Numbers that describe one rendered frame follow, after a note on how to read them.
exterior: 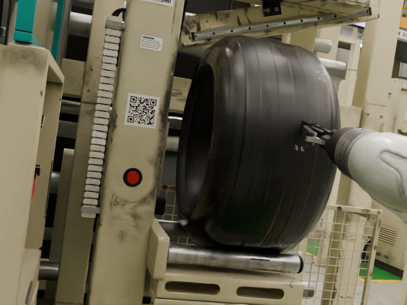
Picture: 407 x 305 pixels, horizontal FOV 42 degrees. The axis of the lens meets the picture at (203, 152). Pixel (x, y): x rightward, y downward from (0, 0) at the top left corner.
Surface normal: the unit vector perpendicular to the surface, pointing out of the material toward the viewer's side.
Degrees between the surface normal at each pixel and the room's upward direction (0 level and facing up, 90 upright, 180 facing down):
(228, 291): 90
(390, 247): 90
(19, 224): 90
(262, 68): 49
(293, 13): 90
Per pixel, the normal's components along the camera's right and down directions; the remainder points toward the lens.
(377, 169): -0.91, -0.18
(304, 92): 0.26, -0.43
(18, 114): 0.22, 0.08
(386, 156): -0.70, -0.55
